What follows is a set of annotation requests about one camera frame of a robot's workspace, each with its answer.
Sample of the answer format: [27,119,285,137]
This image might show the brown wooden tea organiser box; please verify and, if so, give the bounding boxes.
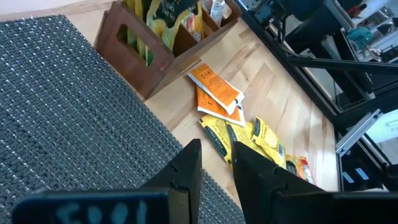
[94,0,243,100]

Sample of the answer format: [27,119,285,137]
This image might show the black aluminium rig frame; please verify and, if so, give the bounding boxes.
[233,0,398,192]

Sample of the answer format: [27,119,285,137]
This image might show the black box with stickers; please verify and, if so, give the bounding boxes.
[338,146,398,192]

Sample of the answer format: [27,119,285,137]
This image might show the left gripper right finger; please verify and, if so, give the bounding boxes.
[231,141,398,224]

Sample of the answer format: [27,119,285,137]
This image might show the silver aluminium extrusion bar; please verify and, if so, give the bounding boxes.
[335,108,383,156]

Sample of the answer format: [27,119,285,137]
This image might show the grey woven placemat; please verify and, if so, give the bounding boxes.
[0,14,246,224]

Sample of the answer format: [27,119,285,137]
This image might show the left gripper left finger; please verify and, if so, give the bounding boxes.
[10,138,203,224]

